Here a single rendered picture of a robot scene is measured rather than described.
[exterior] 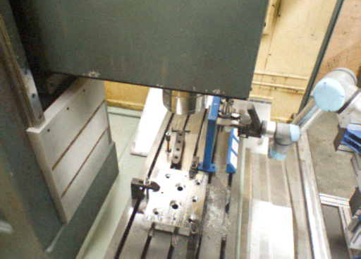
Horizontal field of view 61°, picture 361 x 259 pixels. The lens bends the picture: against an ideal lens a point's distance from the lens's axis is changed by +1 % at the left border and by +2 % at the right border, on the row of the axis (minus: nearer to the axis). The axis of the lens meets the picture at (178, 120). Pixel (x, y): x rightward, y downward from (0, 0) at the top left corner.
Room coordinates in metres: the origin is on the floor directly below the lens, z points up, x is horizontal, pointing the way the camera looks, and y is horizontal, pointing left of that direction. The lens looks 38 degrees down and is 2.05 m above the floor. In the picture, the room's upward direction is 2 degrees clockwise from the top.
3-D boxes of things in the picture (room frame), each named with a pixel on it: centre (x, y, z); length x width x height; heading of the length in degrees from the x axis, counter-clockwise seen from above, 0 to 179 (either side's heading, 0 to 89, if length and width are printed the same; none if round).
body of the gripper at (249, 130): (1.11, -0.34, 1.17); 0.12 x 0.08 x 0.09; 79
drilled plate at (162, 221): (0.83, -0.01, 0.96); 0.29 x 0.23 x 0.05; 169
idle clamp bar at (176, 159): (1.18, 0.00, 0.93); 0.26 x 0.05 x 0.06; 174
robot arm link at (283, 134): (1.08, -0.49, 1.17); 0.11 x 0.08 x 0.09; 79
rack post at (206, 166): (1.09, -0.15, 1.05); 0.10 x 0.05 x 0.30; 79
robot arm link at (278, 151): (1.09, -0.50, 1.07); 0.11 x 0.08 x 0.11; 141
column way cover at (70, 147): (0.96, 0.42, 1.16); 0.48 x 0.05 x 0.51; 169
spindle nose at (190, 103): (0.88, -0.02, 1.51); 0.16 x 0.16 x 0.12
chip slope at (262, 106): (1.51, -0.15, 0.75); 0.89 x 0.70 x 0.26; 79
